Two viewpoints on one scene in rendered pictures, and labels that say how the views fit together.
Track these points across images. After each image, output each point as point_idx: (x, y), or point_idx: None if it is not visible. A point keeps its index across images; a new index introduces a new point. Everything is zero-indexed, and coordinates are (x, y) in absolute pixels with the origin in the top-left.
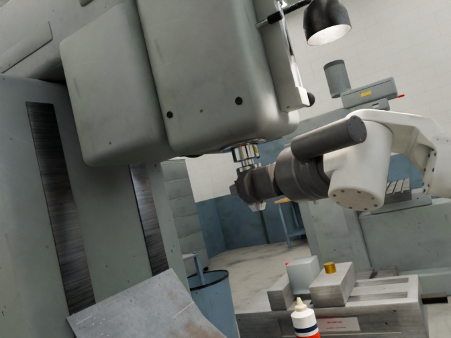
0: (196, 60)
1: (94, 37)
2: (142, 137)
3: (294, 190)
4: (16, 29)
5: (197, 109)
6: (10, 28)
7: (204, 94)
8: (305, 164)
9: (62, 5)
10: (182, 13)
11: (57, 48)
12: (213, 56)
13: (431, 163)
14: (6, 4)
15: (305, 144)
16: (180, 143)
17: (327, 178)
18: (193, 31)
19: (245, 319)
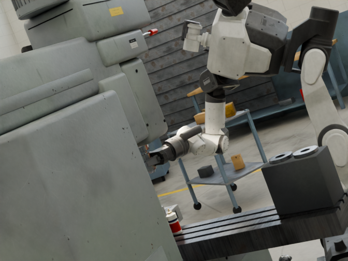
0: (149, 103)
1: (118, 84)
2: (147, 133)
3: (180, 153)
4: (67, 66)
5: (154, 123)
6: (62, 63)
7: (155, 117)
8: (185, 142)
9: (95, 62)
10: (141, 83)
11: (97, 84)
12: (154, 103)
13: None
14: (56, 47)
15: (189, 133)
16: (152, 137)
17: (189, 146)
18: (146, 91)
19: None
